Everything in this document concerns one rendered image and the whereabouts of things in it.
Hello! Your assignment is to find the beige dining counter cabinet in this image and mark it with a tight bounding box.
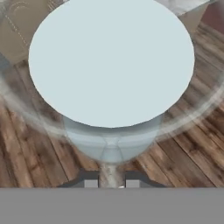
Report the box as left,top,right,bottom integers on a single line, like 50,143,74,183
0,0,212,66

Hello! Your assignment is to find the clear glass pitcher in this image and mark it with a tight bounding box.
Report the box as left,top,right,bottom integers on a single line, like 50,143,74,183
0,0,224,189

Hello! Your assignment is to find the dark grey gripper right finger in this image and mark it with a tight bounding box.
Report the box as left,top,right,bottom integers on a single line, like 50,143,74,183
124,170,166,189

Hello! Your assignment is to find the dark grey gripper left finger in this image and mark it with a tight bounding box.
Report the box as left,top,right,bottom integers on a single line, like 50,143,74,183
57,169,101,189

